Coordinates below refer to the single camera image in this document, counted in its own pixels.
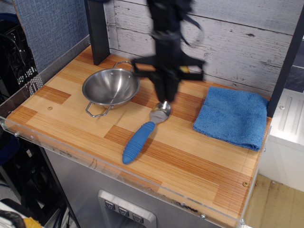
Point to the black equipment rack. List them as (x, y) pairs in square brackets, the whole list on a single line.
[(17, 65)]

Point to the stainless steel cabinet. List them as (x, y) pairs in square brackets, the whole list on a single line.
[(81, 183)]

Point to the stainless steel pot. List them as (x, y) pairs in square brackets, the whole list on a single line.
[(110, 88)]

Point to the dark left vertical post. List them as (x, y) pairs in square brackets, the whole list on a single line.
[(95, 15)]

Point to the white ribbed side unit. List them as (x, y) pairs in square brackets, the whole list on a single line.
[(283, 157)]

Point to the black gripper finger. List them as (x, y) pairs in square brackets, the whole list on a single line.
[(171, 88), (160, 88)]

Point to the dark right vertical post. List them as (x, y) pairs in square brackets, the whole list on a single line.
[(287, 65)]

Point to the yellow cheese wedge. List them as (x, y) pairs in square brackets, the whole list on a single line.
[(184, 69)]

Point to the button control panel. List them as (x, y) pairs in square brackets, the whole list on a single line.
[(119, 213)]

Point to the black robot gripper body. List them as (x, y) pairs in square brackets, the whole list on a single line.
[(169, 55)]

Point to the dark vertical post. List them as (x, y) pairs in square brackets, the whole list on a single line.
[(95, 15), (287, 65)]

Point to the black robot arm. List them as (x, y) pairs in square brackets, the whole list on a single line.
[(167, 16)]

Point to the blue folded cloth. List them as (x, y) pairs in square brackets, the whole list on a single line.
[(237, 117)]

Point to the yellow tape wrapped object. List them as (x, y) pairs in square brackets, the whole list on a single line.
[(31, 223)]

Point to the blue handled metal spoon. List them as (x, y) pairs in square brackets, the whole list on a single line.
[(158, 114)]

